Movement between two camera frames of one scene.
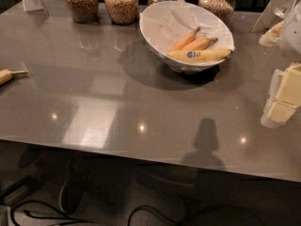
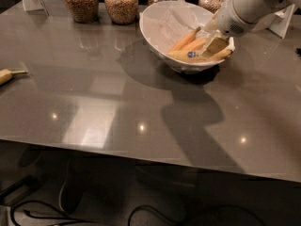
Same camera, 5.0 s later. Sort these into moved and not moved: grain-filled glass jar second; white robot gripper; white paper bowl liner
Moved: white robot gripper
Not moved: grain-filled glass jar second; white paper bowl liner
